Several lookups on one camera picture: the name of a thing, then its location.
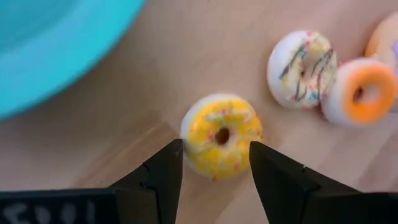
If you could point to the teal green round plate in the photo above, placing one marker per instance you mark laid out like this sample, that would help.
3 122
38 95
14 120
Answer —
46 46

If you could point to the purple iced donut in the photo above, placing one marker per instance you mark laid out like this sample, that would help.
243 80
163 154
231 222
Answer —
384 37

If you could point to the yellow iced sprinkle donut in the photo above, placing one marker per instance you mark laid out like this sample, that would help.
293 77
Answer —
202 149

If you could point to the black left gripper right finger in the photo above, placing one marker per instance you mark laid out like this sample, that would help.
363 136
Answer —
286 193

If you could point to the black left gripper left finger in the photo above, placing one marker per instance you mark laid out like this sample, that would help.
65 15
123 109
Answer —
155 186

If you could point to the white donut chocolate drizzle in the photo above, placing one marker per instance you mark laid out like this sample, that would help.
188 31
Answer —
286 62

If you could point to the coral pink iced donut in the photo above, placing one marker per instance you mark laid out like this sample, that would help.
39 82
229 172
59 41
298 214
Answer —
373 77

